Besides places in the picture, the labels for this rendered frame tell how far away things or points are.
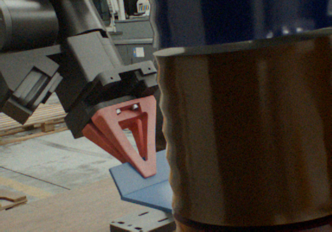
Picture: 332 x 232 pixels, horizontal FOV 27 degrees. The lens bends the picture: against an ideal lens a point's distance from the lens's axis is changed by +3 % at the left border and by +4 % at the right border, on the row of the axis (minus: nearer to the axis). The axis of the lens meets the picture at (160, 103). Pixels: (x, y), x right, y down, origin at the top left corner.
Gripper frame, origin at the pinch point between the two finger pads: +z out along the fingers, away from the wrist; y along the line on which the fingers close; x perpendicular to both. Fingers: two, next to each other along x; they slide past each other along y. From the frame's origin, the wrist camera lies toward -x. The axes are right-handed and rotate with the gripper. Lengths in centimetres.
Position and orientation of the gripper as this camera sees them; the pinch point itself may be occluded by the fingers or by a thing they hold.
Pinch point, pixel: (145, 169)
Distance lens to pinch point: 67.2
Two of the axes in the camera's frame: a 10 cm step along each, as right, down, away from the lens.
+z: 4.4, 8.6, -2.6
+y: 4.4, -4.6, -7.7
